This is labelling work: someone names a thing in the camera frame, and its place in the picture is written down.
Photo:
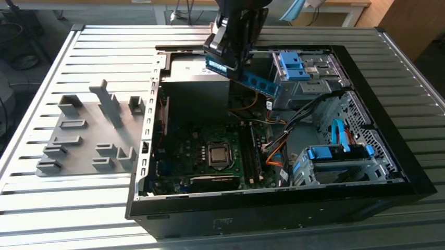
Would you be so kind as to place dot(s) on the grey parts rack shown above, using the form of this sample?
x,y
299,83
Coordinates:
x,y
96,125

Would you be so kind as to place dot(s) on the black graphics card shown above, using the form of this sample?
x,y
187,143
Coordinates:
x,y
215,183

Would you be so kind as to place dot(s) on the silver drive cage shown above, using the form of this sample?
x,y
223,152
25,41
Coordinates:
x,y
348,166
295,93

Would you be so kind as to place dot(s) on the wooden desk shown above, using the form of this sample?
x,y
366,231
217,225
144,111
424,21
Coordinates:
x,y
348,3

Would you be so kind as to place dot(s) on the black PC case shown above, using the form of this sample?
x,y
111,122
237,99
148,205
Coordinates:
x,y
243,211

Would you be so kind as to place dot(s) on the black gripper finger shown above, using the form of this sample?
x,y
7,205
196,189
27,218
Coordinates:
x,y
251,31
221,39

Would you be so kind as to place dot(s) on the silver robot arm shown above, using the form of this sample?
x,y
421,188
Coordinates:
x,y
293,10

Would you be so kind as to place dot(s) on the blue RAM stick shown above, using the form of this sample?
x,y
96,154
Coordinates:
x,y
257,83

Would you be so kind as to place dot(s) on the black RAM slot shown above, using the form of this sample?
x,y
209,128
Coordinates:
x,y
246,156

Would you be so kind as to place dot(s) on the blue disk carrier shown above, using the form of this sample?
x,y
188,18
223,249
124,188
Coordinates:
x,y
293,67
323,153

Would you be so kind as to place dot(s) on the wooden cabinet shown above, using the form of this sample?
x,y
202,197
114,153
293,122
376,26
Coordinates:
x,y
413,23

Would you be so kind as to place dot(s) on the black wheeled stand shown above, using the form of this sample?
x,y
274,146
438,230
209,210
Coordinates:
x,y
24,61

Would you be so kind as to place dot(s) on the green motherboard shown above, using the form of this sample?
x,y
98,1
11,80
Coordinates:
x,y
184,161

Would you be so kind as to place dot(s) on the silver CPU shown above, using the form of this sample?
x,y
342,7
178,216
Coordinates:
x,y
218,155

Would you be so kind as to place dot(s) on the grey power supply unit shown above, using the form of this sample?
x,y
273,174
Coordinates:
x,y
194,93

